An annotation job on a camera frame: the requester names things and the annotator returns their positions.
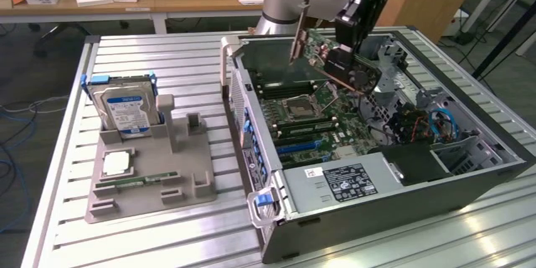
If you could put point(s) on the grey metal disk bay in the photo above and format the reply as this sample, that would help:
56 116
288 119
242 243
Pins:
477 155

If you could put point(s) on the CPU socket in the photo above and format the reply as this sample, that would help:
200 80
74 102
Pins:
298 108

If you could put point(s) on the hard disk in blue caddy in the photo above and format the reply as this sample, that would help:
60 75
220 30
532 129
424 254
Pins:
126 114

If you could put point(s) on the white floor cabinet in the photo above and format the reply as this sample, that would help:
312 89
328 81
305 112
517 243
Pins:
453 28

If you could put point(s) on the installed green RAM stick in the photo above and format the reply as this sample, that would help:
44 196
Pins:
309 128

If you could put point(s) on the grey plastic parts rack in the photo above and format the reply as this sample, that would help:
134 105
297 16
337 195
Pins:
146 199

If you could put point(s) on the metal drive cage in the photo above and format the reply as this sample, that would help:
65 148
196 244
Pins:
386 98

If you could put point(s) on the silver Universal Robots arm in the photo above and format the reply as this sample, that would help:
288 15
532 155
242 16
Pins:
284 4

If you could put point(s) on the green graphics card black fan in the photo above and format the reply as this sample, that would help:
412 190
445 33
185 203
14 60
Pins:
356 73

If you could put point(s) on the wooden cabinet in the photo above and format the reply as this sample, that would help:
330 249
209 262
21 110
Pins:
434 4

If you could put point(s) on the white paper label strip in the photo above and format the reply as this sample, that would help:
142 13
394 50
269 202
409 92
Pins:
137 9

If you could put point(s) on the black office chair base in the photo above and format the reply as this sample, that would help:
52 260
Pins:
54 31

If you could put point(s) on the silver chipset heatsink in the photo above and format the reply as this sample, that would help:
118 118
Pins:
345 152

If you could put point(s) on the black tripod stand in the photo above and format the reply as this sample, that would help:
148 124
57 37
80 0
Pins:
488 64

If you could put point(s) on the silver CPU chip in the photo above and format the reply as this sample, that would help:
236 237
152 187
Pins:
114 165

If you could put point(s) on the open metal socket cover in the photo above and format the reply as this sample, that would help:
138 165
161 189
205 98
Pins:
330 101

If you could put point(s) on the blue plastic case latch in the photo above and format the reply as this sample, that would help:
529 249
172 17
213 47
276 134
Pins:
264 200

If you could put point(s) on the green motherboard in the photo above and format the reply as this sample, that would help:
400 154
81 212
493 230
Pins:
346 142

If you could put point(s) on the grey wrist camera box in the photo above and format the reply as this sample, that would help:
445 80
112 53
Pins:
348 10

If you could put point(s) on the wooden desk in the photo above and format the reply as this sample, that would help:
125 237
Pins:
62 10

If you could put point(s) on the grey power supply unit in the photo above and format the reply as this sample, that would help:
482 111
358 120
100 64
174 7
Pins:
305 192

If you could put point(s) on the black open PC case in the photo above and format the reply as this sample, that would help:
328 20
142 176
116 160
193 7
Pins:
376 217

